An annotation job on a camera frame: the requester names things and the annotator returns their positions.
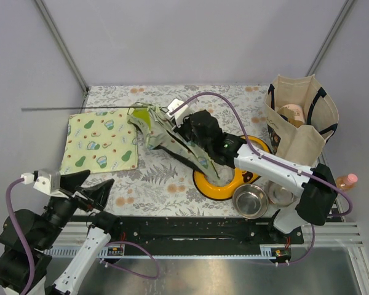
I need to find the green avocado pet tent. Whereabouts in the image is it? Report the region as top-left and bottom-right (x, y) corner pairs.
(21, 101), (222, 182)

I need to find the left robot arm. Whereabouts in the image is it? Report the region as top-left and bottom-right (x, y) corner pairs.
(0, 170), (121, 294)

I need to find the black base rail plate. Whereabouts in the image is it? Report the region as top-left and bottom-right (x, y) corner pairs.
(118, 216), (304, 257)

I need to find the avocado print cushion mat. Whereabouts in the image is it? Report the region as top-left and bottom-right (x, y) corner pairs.
(60, 109), (138, 175)

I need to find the beige canvas tote bag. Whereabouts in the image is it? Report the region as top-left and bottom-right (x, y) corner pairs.
(264, 75), (339, 166)

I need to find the yellow double bowl stand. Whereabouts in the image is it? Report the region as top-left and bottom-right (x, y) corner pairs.
(192, 135), (273, 202)

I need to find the white slotted cable duct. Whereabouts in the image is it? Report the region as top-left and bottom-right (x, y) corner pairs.
(43, 245), (125, 259)

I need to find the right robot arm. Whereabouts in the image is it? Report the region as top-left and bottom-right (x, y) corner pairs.
(173, 111), (337, 243)

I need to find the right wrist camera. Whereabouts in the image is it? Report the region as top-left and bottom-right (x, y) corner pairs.
(165, 98), (192, 127)

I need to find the pink cap plastic bottle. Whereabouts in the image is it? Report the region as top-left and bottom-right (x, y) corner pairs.
(335, 173), (358, 191)

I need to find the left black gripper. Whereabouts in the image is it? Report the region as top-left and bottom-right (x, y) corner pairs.
(38, 168), (114, 247)

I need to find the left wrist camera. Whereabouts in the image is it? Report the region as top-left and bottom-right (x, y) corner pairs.
(20, 169), (66, 198)

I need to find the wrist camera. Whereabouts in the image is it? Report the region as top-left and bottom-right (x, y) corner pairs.
(165, 98), (192, 127)
(20, 169), (66, 198)

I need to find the steel pet bowl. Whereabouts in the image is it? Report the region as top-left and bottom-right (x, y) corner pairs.
(232, 184), (269, 219)
(266, 181), (296, 207)

